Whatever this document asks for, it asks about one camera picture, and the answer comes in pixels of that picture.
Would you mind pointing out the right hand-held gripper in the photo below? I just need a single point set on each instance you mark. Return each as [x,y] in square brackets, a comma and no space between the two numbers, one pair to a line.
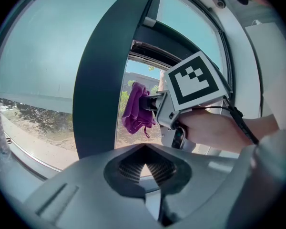
[193,80]

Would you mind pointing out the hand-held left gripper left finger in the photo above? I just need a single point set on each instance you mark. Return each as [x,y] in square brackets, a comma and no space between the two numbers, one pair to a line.
[85,187]

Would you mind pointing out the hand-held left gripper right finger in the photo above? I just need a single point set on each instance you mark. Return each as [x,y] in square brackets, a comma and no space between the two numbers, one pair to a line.
[200,175]

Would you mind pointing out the purple cloth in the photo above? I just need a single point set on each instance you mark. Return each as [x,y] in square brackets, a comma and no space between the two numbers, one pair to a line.
[133,108]

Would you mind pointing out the clear window glass pane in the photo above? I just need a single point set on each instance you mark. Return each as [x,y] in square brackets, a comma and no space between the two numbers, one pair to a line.
[133,68]

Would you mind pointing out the person's right forearm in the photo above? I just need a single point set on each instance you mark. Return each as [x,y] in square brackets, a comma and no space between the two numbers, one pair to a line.
[264,124]

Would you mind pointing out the person's right hand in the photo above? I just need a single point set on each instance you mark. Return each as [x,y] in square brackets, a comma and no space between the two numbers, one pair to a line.
[209,130]

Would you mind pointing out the dark grey building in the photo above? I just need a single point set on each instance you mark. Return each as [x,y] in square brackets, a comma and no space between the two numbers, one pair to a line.
[143,79]

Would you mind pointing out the pollarded tree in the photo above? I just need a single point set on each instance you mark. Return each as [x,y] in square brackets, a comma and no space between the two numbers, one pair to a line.
[162,80]

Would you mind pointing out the white window sill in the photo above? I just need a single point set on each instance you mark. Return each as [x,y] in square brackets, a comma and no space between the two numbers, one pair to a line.
[14,173]

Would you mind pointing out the half frosted window pane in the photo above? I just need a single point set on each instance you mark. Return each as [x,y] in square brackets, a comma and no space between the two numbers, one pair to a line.
[38,56]

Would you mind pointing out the black window frame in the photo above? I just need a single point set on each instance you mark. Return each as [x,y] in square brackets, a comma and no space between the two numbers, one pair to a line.
[93,80]

